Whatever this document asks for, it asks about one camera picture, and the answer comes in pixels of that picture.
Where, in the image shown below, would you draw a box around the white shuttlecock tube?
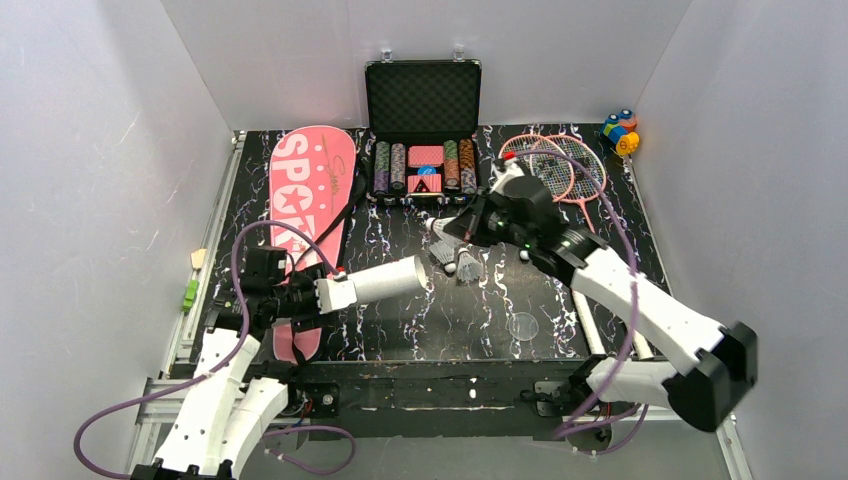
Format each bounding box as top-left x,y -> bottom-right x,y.
348,255 -> 428,304

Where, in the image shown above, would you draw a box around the clear plastic tube lid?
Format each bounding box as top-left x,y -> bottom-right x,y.
507,312 -> 540,342

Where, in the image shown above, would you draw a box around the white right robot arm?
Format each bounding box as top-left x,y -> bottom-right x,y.
426,173 -> 758,432

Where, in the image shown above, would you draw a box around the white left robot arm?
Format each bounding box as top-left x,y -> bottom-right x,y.
131,280 -> 288,479

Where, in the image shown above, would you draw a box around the pink badminton racket left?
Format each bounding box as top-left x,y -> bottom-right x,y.
499,134 -> 607,232

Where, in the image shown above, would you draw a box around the pink badminton racket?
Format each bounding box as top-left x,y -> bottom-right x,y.
499,134 -> 607,232
529,134 -> 654,359

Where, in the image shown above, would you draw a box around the pink badminton racket right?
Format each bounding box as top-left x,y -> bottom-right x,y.
529,134 -> 654,359

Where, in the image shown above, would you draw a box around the beige wooden block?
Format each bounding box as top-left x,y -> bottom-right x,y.
190,248 -> 206,270

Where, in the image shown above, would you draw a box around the pink racket bag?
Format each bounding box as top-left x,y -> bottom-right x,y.
269,125 -> 356,363

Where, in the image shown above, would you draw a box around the colourful toy blocks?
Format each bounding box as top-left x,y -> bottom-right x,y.
601,109 -> 641,157

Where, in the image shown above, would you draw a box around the black poker chip case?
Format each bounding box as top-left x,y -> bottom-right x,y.
364,59 -> 482,206

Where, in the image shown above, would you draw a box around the green clip on rail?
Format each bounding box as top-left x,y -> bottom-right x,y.
181,279 -> 199,313

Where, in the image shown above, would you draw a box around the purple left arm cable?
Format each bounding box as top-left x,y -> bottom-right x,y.
72,220 -> 357,480

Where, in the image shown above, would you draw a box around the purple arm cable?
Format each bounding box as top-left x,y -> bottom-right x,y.
72,220 -> 357,480
513,149 -> 651,458

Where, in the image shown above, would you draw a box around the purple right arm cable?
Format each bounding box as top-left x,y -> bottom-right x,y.
513,149 -> 651,458

